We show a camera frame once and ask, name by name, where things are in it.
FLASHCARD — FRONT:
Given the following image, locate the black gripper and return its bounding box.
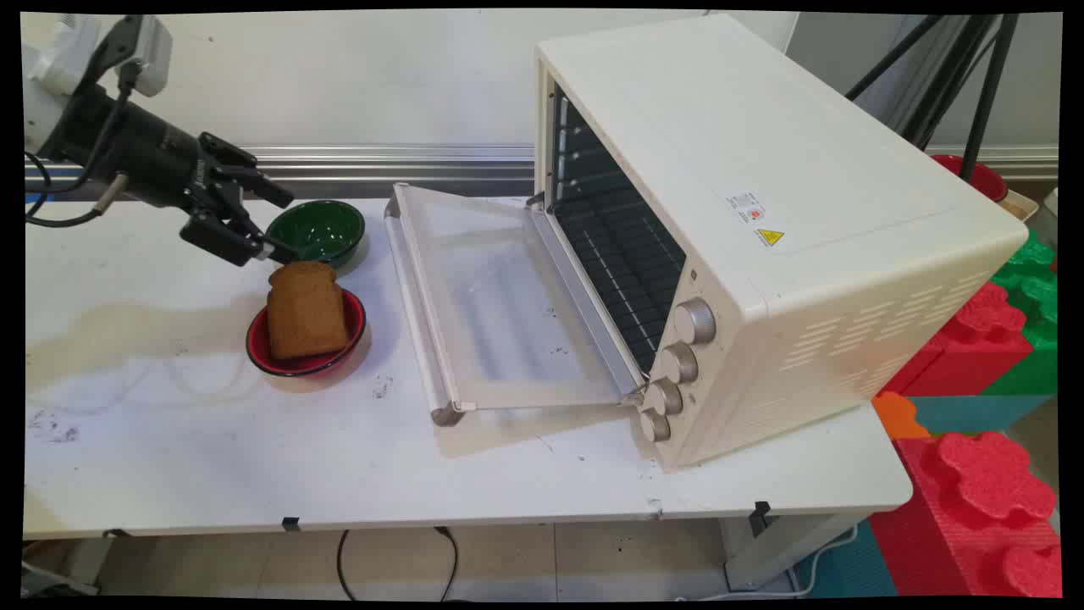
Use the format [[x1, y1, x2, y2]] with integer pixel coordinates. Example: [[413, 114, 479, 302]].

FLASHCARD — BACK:
[[40, 85, 299, 268]]

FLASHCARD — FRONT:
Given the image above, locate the green ceramic bowl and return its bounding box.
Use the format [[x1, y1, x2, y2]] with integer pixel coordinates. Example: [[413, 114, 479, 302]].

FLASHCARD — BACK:
[[266, 200, 367, 269]]

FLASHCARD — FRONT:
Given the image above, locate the brown bread slice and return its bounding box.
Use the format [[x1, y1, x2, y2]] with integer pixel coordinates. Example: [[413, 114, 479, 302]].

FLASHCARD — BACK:
[[267, 261, 350, 361]]

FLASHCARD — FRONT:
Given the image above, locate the red ceramic bowl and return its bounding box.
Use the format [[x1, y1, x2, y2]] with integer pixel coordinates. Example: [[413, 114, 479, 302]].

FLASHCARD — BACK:
[[246, 287, 368, 378]]

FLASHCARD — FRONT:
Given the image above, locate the glass oven door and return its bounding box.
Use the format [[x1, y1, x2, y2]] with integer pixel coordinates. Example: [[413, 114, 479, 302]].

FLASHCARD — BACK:
[[384, 182, 649, 427]]

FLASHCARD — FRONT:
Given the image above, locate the cream toaster oven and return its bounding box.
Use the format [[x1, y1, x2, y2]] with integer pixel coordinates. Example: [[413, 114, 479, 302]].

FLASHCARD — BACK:
[[533, 12, 1030, 472]]

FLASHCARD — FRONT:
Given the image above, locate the white table leg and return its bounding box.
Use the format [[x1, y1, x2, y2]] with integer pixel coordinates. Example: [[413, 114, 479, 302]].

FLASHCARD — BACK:
[[720, 510, 870, 592]]

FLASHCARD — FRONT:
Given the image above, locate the orange foam block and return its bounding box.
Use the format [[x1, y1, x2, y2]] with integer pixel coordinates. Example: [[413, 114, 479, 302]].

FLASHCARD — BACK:
[[871, 391, 932, 441]]

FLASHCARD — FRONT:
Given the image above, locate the teal foam mat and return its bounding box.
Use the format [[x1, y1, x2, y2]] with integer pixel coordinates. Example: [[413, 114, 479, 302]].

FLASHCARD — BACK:
[[906, 394, 1055, 436]]

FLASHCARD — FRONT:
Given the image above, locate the green foam block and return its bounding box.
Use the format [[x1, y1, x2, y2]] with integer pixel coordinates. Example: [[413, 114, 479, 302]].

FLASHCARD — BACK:
[[982, 229, 1059, 397]]

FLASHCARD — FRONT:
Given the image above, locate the aluminium wall rail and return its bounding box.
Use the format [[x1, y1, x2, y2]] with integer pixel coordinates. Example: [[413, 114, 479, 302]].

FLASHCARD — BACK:
[[25, 144, 537, 194]]

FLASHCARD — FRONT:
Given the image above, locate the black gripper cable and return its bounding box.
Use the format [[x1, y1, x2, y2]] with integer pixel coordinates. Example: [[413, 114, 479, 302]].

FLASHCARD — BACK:
[[24, 61, 141, 229]]

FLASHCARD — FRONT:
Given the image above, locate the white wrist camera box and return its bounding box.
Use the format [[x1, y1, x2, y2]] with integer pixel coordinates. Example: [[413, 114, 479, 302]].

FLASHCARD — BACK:
[[103, 14, 174, 97]]

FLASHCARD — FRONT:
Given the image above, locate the black floor cable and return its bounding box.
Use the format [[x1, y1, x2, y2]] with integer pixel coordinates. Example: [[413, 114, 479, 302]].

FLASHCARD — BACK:
[[336, 526, 460, 602]]

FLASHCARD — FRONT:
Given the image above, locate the white floor cable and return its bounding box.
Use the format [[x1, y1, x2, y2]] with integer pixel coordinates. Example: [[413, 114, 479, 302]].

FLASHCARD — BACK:
[[673, 524, 860, 602]]

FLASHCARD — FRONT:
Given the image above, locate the black camera tripod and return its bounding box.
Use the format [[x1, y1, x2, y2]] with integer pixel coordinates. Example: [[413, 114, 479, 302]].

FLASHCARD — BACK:
[[845, 14, 1020, 182]]

